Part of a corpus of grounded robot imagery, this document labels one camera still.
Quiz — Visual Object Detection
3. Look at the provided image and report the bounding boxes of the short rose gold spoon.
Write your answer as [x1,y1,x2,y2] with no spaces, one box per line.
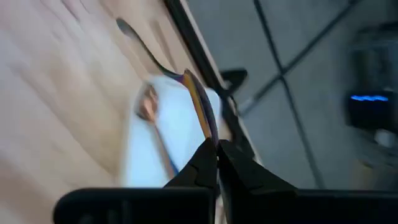
[133,81,180,180]

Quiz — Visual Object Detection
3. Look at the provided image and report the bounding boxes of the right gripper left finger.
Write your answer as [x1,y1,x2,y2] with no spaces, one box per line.
[52,138,219,224]

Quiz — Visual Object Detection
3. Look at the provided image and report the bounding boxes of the iridescent pink teal spoon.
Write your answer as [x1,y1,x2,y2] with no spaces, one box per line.
[116,17,220,142]

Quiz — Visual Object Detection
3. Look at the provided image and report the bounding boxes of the white plastic bin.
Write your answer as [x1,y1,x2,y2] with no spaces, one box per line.
[119,73,233,189]

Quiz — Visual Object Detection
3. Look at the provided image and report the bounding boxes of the black crossbar bracket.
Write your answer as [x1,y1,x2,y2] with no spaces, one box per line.
[220,67,249,96]

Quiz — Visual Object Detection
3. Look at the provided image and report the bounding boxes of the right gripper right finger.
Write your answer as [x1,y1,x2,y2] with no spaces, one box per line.
[216,139,398,224]

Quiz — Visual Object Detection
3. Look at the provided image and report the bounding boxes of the black device blue light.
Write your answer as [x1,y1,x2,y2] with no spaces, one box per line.
[344,89,398,133]

